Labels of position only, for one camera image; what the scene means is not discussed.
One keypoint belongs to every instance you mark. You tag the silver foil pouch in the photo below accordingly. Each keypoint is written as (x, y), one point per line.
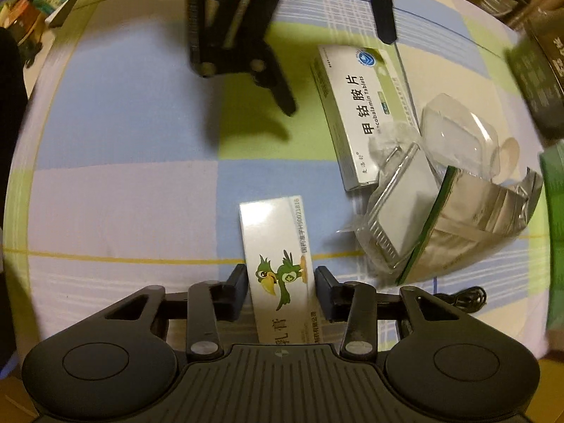
(476, 220)

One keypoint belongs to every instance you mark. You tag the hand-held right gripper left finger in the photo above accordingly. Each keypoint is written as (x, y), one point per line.
(238, 291)

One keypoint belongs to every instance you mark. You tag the white and green medicine box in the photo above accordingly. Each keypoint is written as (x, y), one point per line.
(357, 114)

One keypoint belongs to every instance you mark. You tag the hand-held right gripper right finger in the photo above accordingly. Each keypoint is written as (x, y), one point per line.
(324, 291)

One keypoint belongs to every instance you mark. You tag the white plastic spoon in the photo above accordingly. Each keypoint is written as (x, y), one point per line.
(510, 155)

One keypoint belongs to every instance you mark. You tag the black instant noodle box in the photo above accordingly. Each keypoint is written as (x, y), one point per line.
(539, 70)

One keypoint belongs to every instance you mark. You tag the clear plastic clamshell container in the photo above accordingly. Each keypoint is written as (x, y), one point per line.
(396, 202)

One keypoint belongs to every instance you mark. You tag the desktop with checked tablecloth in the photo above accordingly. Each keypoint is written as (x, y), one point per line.
(132, 163)

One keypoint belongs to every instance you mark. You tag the green shrink-wrapped box pack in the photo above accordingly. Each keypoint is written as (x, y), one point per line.
(556, 229)

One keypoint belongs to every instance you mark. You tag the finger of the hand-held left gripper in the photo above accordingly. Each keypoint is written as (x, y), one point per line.
(275, 86)
(384, 17)

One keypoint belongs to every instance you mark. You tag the white box with green bird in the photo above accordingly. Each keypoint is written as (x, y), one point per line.
(277, 246)

